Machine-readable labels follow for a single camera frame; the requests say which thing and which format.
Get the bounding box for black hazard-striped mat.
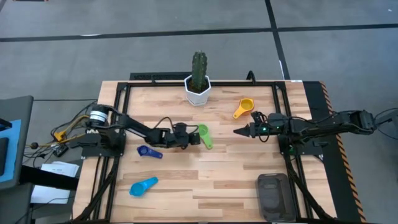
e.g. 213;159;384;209
303;81;368;223

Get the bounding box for gray stand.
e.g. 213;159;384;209
374;107;398;128

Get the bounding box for light blue measuring cup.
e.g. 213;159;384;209
129;176;159;198

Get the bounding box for black plastic basket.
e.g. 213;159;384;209
256;173;297;222

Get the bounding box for white paper sheets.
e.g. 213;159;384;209
30;161;80;205

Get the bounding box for small dark blue measuring cup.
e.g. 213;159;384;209
136;145;164;160

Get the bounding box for black ribbed strip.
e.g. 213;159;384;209
129;72;193;81

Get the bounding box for black bar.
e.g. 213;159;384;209
20;165;80;190

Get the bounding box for yellow measuring cup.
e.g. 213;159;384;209
232;98;255;120

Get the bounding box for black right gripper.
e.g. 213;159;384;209
233;112;290;138

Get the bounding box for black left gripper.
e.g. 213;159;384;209
169;123;201;149

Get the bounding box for small black device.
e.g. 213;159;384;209
52;144;70;158

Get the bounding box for gray cart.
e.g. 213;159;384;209
0;95;34;190

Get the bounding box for yellow cable connector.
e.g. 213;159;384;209
53;130;68;142

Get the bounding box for green cactus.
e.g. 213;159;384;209
191;51;208;93

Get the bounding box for green measuring cup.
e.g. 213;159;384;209
198;124;214;150

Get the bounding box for blue pad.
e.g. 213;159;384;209
0;119;22;183

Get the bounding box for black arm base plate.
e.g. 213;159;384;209
81;133;127;157
277;133;324;156

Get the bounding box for white hexagonal plant pot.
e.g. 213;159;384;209
183;74;212;107

